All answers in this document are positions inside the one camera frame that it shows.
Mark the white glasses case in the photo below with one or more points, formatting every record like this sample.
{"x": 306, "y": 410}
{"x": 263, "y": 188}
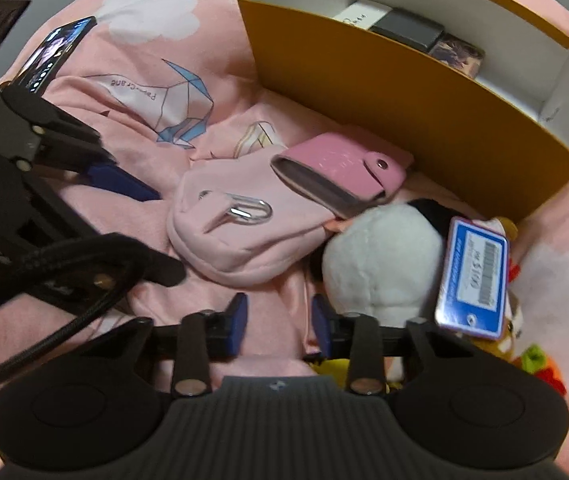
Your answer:
{"x": 364, "y": 12}

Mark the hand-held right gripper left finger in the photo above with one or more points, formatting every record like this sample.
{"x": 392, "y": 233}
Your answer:
{"x": 238, "y": 320}

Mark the orange green knitted toy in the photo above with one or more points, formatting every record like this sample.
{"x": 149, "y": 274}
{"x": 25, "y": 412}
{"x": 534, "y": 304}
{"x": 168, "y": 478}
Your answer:
{"x": 534, "y": 360}

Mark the blue price tag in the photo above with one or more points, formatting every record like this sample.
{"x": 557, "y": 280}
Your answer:
{"x": 469, "y": 280}

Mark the yellow plastic item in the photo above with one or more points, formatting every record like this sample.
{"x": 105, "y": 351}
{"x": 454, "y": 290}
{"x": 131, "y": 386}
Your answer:
{"x": 329, "y": 367}

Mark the pink card holder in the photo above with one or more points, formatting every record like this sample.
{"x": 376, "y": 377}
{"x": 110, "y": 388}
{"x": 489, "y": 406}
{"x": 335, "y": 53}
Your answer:
{"x": 334, "y": 160}

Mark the white round plush toy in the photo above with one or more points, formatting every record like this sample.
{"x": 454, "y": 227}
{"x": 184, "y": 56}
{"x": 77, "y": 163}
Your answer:
{"x": 379, "y": 260}

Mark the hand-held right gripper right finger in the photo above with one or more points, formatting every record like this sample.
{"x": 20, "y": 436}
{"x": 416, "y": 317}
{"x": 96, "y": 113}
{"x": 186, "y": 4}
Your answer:
{"x": 320, "y": 320}

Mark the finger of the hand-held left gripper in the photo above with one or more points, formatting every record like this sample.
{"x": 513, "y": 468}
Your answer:
{"x": 154, "y": 265}
{"x": 114, "y": 180}

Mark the orange cardboard box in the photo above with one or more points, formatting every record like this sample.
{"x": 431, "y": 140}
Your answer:
{"x": 414, "y": 125}

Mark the smartphone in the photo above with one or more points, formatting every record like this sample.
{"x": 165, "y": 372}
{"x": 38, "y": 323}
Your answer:
{"x": 49, "y": 55}

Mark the silver carabiner clip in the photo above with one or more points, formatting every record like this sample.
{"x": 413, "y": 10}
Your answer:
{"x": 244, "y": 210}

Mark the grey gift box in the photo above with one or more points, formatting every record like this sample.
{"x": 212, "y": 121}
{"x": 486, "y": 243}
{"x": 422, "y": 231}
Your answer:
{"x": 407, "y": 30}

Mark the pink fabric pouch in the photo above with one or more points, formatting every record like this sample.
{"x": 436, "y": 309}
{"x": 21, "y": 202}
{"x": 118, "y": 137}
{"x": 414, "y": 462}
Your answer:
{"x": 244, "y": 250}

